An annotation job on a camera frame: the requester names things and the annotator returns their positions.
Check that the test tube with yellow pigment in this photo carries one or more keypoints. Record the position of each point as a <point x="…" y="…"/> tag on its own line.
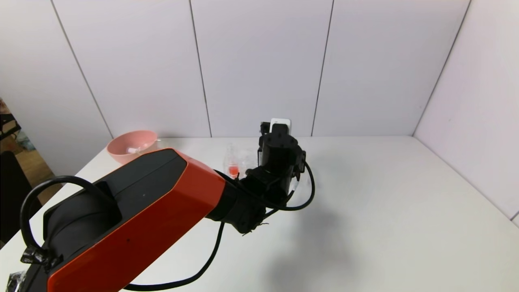
<point x="136" y="149"/>

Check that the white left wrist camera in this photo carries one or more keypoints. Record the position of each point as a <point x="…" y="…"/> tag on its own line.
<point x="279" y="121"/>

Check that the dark cabinet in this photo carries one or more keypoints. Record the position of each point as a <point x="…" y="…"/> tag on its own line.
<point x="14" y="194"/>

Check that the test tube with red pigment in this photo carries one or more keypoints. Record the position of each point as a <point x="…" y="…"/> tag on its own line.
<point x="233" y="169"/>

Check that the clear acrylic test tube rack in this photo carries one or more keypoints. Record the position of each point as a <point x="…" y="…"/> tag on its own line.
<point x="245" y="158"/>

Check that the black and orange left arm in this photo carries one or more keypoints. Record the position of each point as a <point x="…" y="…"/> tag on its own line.
<point x="134" y="215"/>

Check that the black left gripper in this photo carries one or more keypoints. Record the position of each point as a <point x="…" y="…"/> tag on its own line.
<point x="279" y="156"/>

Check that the pink plastic bowl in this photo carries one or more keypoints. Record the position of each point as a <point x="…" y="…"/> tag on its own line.
<point x="129" y="142"/>

